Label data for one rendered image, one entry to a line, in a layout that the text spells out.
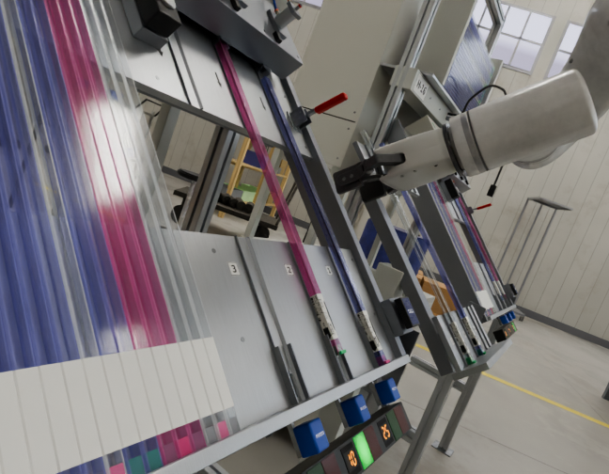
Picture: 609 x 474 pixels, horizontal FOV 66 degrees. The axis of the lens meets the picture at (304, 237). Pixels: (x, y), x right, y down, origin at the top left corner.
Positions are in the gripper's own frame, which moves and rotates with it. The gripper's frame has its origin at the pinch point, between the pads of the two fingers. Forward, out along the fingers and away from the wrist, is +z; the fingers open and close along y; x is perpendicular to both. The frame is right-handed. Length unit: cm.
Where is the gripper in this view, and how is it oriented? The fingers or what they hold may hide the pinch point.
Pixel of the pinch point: (354, 187)
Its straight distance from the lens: 71.9
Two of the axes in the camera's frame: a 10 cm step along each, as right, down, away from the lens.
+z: -8.4, 2.9, 4.6
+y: -5.0, -0.7, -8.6
